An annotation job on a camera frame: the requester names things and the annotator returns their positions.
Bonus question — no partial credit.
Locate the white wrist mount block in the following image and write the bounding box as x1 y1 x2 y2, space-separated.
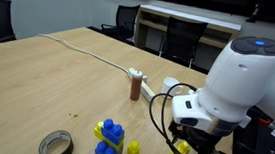
168 91 218 136

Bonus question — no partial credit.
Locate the orange handled tool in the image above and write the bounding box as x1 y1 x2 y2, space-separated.
257 117 272 128

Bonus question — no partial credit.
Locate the brown sauce bottle white cap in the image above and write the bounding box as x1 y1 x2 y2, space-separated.
128 68 144 102

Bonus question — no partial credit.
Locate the small yellow toy block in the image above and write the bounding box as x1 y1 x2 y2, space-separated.
126 139 142 154

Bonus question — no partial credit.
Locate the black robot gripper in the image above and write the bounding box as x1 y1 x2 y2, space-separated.
166 120 234 154

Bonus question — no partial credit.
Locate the beige power strip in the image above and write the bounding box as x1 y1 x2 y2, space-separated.
124 67 159 104

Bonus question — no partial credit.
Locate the yellow block between blue blocks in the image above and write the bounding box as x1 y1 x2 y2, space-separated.
91 120 126 153

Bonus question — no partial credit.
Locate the black tape roll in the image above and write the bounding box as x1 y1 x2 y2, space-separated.
37 128 77 154

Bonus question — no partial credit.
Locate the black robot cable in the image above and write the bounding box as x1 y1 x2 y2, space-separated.
157 81 199 146
144 91 217 154

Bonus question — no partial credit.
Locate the white power cable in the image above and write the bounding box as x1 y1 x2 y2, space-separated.
35 32 134 74

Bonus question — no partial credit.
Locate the white ceramic mug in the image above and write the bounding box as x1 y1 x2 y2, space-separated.
160 76 185 100

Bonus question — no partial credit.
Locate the wooden wall shelf unit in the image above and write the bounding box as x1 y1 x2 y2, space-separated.
132 4 243 74

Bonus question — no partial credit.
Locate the white plug adapter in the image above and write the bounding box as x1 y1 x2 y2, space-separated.
141 74 150 84

